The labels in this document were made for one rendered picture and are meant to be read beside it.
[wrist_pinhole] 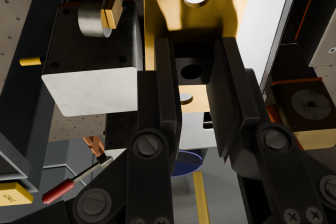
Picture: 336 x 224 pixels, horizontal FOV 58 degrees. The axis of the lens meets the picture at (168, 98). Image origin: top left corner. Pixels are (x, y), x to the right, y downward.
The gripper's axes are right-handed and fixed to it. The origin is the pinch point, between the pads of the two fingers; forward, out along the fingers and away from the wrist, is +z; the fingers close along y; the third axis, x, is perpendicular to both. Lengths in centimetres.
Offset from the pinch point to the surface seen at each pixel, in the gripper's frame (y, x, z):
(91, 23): -6.4, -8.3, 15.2
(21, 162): -16.9, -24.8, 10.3
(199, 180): 54, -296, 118
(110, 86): -5.7, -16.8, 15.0
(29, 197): -19.7, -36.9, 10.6
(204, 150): 36, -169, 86
